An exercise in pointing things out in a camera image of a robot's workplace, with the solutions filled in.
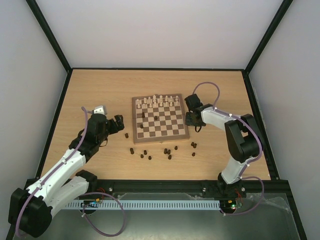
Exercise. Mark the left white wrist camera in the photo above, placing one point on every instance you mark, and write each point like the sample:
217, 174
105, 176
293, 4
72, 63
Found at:
101, 109

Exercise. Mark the wooden chess board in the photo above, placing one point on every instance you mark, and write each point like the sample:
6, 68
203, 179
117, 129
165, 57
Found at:
170, 125

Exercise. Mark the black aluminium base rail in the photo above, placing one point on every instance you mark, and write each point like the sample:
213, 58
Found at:
203, 188

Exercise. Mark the light pieces back rows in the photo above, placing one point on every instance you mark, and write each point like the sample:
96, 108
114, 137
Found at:
172, 101

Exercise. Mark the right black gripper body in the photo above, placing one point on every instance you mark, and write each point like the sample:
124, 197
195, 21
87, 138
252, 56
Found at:
192, 118

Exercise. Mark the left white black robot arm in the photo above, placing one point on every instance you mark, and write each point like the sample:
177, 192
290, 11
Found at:
32, 209

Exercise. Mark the white slotted cable duct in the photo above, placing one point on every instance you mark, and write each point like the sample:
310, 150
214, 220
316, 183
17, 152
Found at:
130, 205

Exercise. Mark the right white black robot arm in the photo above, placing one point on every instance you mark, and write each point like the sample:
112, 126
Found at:
244, 140

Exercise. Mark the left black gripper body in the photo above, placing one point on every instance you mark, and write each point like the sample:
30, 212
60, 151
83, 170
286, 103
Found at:
114, 128

